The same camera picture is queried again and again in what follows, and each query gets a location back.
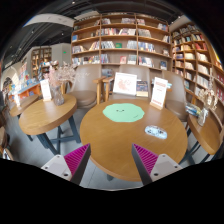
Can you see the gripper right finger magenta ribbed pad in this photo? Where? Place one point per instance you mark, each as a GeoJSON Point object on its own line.
{"type": "Point", "coordinates": [152, 167]}

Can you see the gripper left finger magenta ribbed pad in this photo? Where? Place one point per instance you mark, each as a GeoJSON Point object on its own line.
{"type": "Point", "coordinates": [70, 167]}

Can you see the green smiley mouse pad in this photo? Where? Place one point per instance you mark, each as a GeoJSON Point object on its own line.
{"type": "Point", "coordinates": [123, 112]}

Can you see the round wooden centre table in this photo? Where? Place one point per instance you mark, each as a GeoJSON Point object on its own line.
{"type": "Point", "coordinates": [111, 142]}

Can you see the round wooden table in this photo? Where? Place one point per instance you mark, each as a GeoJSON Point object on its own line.
{"type": "Point", "coordinates": [43, 119]}
{"type": "Point", "coordinates": [111, 142]}
{"type": "Point", "coordinates": [207, 136]}

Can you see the round wooden left table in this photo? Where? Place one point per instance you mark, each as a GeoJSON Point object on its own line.
{"type": "Point", "coordinates": [43, 119]}

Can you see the round wooden right table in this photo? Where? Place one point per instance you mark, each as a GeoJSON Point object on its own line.
{"type": "Point", "coordinates": [207, 136]}

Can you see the white red text sign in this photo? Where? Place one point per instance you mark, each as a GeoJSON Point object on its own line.
{"type": "Point", "coordinates": [159, 92]}

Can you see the stack of books right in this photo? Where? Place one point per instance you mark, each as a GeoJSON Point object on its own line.
{"type": "Point", "coordinates": [193, 109]}

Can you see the brown armchair right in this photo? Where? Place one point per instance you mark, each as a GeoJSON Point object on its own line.
{"type": "Point", "coordinates": [176, 97]}

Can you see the brown armchair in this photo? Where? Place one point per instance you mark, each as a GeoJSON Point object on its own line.
{"type": "Point", "coordinates": [87, 88]}
{"type": "Point", "coordinates": [176, 97]}
{"type": "Point", "coordinates": [142, 73]}

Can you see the dark book on chair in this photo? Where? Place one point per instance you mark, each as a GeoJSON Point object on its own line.
{"type": "Point", "coordinates": [142, 88]}

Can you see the brown armchair left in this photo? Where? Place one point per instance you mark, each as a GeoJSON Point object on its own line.
{"type": "Point", "coordinates": [87, 88]}

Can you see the white sign on left table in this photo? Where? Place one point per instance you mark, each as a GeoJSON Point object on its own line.
{"type": "Point", "coordinates": [45, 88]}

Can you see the far left wooden table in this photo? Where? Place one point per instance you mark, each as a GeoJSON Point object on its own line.
{"type": "Point", "coordinates": [24, 103]}

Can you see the white picture sign board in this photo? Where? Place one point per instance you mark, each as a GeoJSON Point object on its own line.
{"type": "Point", "coordinates": [125, 83]}

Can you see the glass vase white flowers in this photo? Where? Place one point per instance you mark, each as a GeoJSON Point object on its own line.
{"type": "Point", "coordinates": [209, 100]}

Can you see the glass vase dried flowers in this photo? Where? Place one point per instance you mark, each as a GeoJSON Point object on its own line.
{"type": "Point", "coordinates": [57, 77]}

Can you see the brown armchair middle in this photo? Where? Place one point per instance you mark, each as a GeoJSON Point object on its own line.
{"type": "Point", "coordinates": [142, 73]}

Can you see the distant wooden bookshelf left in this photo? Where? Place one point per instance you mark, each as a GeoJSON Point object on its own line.
{"type": "Point", "coordinates": [40, 59]}

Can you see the wooden bookshelf right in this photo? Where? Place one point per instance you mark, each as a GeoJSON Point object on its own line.
{"type": "Point", "coordinates": [195, 59]}

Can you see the large wooden bookshelf centre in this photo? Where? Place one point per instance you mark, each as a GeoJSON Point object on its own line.
{"type": "Point", "coordinates": [122, 38]}

